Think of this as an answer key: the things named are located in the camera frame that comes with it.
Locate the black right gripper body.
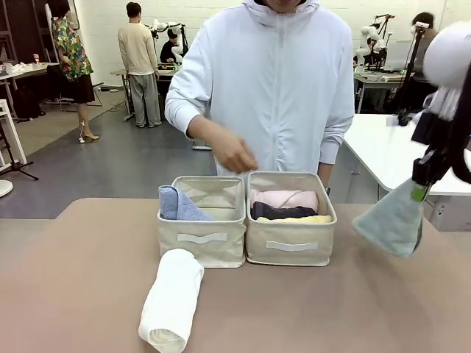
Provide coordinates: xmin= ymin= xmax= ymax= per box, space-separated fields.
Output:
xmin=410 ymin=111 xmax=454 ymax=185

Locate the teal towel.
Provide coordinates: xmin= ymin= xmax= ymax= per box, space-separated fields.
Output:
xmin=351 ymin=178 xmax=425 ymax=257

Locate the yellow towel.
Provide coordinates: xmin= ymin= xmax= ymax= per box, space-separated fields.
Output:
xmin=255 ymin=214 xmax=333 ymax=225

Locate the pink towel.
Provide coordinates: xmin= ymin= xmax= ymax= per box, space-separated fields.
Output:
xmin=250 ymin=189 xmax=319 ymax=213

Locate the dark grey towel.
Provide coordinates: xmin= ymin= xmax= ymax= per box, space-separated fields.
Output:
xmin=250 ymin=201 xmax=319 ymax=221

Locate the blue towel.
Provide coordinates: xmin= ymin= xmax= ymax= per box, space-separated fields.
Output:
xmin=157 ymin=185 xmax=215 ymax=222

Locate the person's left sleeved forearm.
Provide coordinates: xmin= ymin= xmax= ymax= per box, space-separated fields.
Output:
xmin=319 ymin=113 xmax=355 ymax=165

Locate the person's right sleeved forearm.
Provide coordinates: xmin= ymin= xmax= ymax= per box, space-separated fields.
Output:
xmin=164 ymin=79 xmax=215 ymax=141

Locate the person's left hand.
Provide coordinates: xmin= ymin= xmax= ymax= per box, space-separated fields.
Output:
xmin=316 ymin=163 xmax=331 ymax=196

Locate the person's right hand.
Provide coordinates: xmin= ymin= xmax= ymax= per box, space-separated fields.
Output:
xmin=203 ymin=126 xmax=259 ymax=174

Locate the white side table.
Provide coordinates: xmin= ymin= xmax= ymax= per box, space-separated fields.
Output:
xmin=341 ymin=113 xmax=471 ymax=196

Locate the black tripod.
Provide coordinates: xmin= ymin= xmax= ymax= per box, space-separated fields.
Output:
xmin=398 ymin=21 xmax=431 ymax=112

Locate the grey-legged work table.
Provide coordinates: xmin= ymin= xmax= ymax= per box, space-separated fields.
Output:
xmin=353 ymin=70 xmax=417 ymax=114

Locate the person in grey top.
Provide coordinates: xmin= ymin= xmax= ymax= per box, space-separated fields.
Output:
xmin=411 ymin=12 xmax=439 ymax=84

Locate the beige fabric basket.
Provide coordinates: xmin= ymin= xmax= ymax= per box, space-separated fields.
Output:
xmin=157 ymin=175 xmax=247 ymax=268
xmin=244 ymin=171 xmax=338 ymax=268

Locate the person in white hoodie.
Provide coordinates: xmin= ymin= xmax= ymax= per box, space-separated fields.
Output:
xmin=164 ymin=0 xmax=356 ymax=196

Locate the white rolled towel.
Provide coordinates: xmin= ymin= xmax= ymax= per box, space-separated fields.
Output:
xmin=138 ymin=248 xmax=205 ymax=353

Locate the seated person in black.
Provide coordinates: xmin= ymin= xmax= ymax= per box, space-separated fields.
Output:
xmin=159 ymin=29 xmax=185 ymax=69

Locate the person in cream sweater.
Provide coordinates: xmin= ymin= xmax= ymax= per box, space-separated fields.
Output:
xmin=117 ymin=1 xmax=163 ymax=129

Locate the person in floral dress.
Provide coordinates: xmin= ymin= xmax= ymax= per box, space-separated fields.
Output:
xmin=50 ymin=0 xmax=100 ymax=144

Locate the black floor stand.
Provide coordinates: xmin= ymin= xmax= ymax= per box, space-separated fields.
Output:
xmin=0 ymin=127 xmax=40 ymax=182

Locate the grey desk with clutter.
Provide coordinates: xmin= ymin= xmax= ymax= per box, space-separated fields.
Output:
xmin=0 ymin=61 xmax=60 ymax=122

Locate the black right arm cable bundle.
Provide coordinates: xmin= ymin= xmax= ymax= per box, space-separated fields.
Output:
xmin=446 ymin=83 xmax=471 ymax=182

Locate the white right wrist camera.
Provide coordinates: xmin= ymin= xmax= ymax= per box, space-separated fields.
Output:
xmin=386 ymin=111 xmax=419 ymax=129

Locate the white frame shelf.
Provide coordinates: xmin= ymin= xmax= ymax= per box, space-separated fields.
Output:
xmin=0 ymin=99 xmax=28 ymax=167

